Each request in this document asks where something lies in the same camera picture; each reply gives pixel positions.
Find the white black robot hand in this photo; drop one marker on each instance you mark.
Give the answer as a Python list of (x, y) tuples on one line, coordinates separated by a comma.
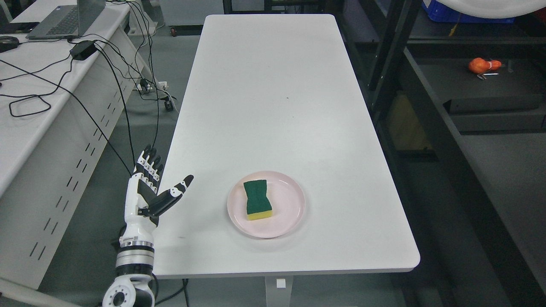
[(144, 202)]

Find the green yellow sponge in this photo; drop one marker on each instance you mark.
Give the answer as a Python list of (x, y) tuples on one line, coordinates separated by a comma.
[(258, 205)]

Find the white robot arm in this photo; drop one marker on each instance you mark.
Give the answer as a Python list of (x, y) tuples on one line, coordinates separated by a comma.
[(134, 272)]

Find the dark metal shelf rack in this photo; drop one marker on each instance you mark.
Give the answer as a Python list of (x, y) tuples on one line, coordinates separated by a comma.
[(473, 184)]

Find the white power strip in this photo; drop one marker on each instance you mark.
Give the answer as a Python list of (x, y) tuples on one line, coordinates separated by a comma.
[(148, 87)]

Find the white desk with perforated panel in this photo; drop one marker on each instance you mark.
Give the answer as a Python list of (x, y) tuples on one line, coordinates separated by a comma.
[(56, 116)]

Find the pink plate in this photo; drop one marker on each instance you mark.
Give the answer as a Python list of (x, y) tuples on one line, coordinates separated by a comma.
[(287, 200)]

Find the black power adapter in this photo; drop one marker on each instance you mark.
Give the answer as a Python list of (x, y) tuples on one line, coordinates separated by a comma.
[(83, 50)]

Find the grey laptop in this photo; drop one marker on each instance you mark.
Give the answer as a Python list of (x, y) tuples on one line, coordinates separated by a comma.
[(68, 21)]

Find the black computer mouse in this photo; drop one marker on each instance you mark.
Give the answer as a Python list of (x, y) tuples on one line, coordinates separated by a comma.
[(8, 43)]

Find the orange toy object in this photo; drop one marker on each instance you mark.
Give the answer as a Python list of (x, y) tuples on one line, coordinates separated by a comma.
[(479, 65)]

